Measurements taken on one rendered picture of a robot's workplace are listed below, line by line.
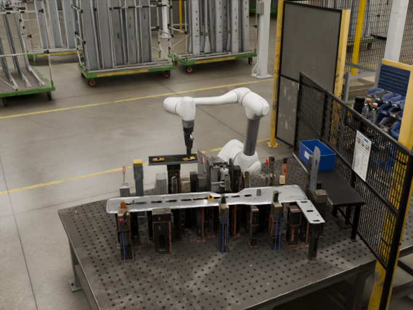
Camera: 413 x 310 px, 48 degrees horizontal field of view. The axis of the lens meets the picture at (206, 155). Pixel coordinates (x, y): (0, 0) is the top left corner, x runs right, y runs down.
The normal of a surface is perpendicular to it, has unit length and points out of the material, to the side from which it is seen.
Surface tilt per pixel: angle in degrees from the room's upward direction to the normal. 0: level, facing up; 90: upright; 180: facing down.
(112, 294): 0
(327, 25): 89
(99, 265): 0
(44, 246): 0
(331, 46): 90
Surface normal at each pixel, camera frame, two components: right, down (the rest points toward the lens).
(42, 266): 0.00, -0.91
